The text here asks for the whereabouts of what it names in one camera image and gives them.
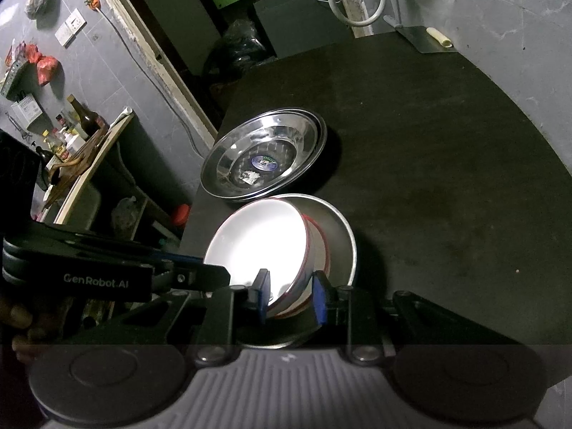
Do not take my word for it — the white bowl with red rim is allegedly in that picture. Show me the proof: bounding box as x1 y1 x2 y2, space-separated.
203 199 314 310

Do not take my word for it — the light wooden counter plank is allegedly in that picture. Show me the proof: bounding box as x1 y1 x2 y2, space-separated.
30 106 135 225

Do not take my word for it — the wall rack of packets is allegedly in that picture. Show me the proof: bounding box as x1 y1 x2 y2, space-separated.
0 39 28 100

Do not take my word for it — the plain steel plate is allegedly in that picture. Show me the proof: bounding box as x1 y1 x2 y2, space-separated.
210 106 328 203

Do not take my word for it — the red plastic bag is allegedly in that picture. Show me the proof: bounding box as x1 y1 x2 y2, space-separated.
24 44 62 87

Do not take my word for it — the black wall cable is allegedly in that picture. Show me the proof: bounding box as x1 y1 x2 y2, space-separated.
95 4 216 155

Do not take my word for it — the steel plate with blue sticker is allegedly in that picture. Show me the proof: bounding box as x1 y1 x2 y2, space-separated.
199 109 322 199

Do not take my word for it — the dark grey cabinet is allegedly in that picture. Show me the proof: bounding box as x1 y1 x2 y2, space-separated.
251 0 355 60

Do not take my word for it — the brown wooden cutting board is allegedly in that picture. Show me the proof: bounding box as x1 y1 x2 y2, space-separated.
46 129 111 182

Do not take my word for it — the person's left hand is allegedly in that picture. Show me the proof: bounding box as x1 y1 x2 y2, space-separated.
0 296 78 364

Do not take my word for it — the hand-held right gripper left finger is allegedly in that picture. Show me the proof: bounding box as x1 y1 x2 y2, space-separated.
85 268 272 364

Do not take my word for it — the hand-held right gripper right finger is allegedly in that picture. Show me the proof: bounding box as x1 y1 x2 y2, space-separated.
312 269 508 365

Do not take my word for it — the steel bowl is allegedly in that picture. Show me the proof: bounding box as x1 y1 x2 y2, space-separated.
236 193 358 349

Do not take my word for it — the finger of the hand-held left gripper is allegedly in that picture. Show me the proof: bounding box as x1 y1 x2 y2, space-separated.
147 245 207 266
152 260 232 293

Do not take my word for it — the dark glass bottle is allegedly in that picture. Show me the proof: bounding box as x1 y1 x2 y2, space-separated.
66 94 103 139

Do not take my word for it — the small wall calendar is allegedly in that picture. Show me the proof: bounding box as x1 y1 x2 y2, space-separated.
10 93 44 129

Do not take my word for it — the group of condiment bottles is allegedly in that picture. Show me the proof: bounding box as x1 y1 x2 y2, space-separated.
36 113 88 162

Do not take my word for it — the crumpled clear plastic bag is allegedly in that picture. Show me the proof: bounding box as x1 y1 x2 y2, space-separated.
111 196 140 234

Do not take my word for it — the wooden door frame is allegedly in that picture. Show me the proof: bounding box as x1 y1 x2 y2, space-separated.
95 0 375 149

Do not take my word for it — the white wall socket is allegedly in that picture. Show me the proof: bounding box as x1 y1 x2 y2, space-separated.
55 8 89 48

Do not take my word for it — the black plastic bag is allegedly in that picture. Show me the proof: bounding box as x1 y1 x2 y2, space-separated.
202 19 276 82

